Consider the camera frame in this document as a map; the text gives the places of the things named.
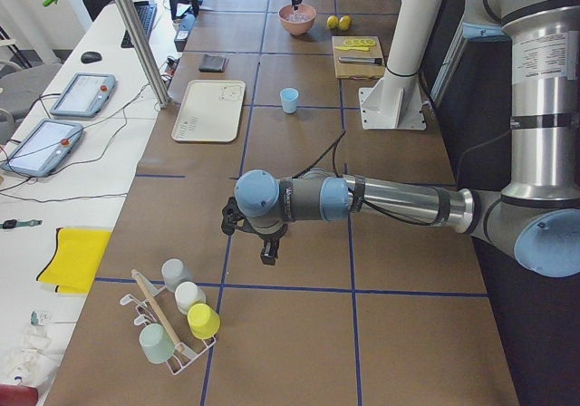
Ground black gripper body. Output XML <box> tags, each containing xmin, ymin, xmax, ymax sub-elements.
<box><xmin>221</xmin><ymin>197</ymin><xmax>288</xmax><ymax>241</ymax></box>

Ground pile of clear ice cubes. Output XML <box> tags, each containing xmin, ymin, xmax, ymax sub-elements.
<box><xmin>285</xmin><ymin>11</ymin><xmax>309</xmax><ymax>23</ymax></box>

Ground grey cup on rack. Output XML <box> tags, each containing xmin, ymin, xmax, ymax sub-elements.
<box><xmin>161</xmin><ymin>258</ymin><xmax>193</xmax><ymax>293</ymax></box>

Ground white cup on rack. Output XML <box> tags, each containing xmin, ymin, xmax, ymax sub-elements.
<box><xmin>174</xmin><ymin>281</ymin><xmax>207</xmax><ymax>315</ymax></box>

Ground yellow cup on rack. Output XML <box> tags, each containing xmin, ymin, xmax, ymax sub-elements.
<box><xmin>187</xmin><ymin>303</ymin><xmax>221</xmax><ymax>340</ymax></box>

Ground light blue cup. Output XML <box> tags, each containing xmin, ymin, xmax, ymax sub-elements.
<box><xmin>279</xmin><ymin>88</ymin><xmax>299</xmax><ymax>114</ymax></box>

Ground mint green cup on rack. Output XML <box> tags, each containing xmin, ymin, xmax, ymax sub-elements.
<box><xmin>139</xmin><ymin>324</ymin><xmax>175</xmax><ymax>364</ymax></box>

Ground pink bowl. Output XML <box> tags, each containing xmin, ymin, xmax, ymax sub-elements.
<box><xmin>278</xmin><ymin>4</ymin><xmax>317</xmax><ymax>35</ymax></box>

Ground yellow lemon near bowl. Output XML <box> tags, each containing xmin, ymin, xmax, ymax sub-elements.
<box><xmin>326</xmin><ymin>15</ymin><xmax>339</xmax><ymax>30</ymax></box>

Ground yellow lemon outer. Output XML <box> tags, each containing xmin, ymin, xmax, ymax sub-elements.
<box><xmin>337</xmin><ymin>15</ymin><xmax>352</xmax><ymax>31</ymax></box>

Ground yellow plastic knife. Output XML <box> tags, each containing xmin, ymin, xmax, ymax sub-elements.
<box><xmin>334</xmin><ymin>45</ymin><xmax>371</xmax><ymax>53</ymax></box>

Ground lemon slices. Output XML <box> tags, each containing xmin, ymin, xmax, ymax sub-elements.
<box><xmin>343</xmin><ymin>37</ymin><xmax>376</xmax><ymax>48</ymax></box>

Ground wooden cutting board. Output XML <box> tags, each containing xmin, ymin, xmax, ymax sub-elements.
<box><xmin>332</xmin><ymin>36</ymin><xmax>385</xmax><ymax>79</ymax></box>

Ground grey folded cloth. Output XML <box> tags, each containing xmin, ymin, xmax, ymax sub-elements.
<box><xmin>198</xmin><ymin>54</ymin><xmax>228</xmax><ymax>73</ymax></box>

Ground cream bear tray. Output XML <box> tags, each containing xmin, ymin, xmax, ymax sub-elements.
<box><xmin>171</xmin><ymin>80</ymin><xmax>246</xmax><ymax>143</ymax></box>

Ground black power strip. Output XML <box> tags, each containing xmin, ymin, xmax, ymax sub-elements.
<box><xmin>174</xmin><ymin>14</ymin><xmax>196</xmax><ymax>53</ymax></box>

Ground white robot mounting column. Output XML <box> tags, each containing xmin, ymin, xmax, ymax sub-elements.
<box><xmin>359</xmin><ymin>0</ymin><xmax>442</xmax><ymax>131</ymax></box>

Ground black keyboard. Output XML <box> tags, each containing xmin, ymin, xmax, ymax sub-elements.
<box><xmin>121</xmin><ymin>0</ymin><xmax>157</xmax><ymax>49</ymax></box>

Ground yellow folded cloth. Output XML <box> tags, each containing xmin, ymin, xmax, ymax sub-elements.
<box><xmin>36</xmin><ymin>227</ymin><xmax>111</xmax><ymax>295</ymax></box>

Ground far teach pendant tablet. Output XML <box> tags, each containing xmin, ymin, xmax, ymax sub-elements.
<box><xmin>50</xmin><ymin>72</ymin><xmax>117</xmax><ymax>118</ymax></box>

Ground teach pendant tablet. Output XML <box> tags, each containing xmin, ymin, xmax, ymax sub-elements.
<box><xmin>1</xmin><ymin>119</ymin><xmax>84</xmax><ymax>177</ymax></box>
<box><xmin>50</xmin><ymin>72</ymin><xmax>117</xmax><ymax>118</ymax></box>

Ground near teach pendant tablet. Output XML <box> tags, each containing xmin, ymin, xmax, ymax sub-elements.
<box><xmin>1</xmin><ymin>119</ymin><xmax>84</xmax><ymax>177</ymax></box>

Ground black computer mouse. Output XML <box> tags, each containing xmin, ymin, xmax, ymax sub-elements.
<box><xmin>81</xmin><ymin>51</ymin><xmax>102</xmax><ymax>64</ymax></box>

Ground smart watch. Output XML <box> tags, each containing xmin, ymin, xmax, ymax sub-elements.
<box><xmin>1</xmin><ymin>219</ymin><xmax>43</xmax><ymax>230</ymax></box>

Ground steel knife handle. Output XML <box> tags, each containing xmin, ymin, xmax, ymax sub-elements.
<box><xmin>338</xmin><ymin>56</ymin><xmax>383</xmax><ymax>66</ymax></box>

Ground wooden rack handle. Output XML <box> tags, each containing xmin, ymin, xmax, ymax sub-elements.
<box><xmin>131</xmin><ymin>269</ymin><xmax>185</xmax><ymax>353</ymax></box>

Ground white wire cup rack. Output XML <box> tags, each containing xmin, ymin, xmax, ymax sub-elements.
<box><xmin>119</xmin><ymin>285</ymin><xmax>217</xmax><ymax>376</ymax></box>

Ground aluminium frame post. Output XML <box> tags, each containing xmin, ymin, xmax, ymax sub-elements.
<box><xmin>114</xmin><ymin>0</ymin><xmax>170</xmax><ymax>109</ymax></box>

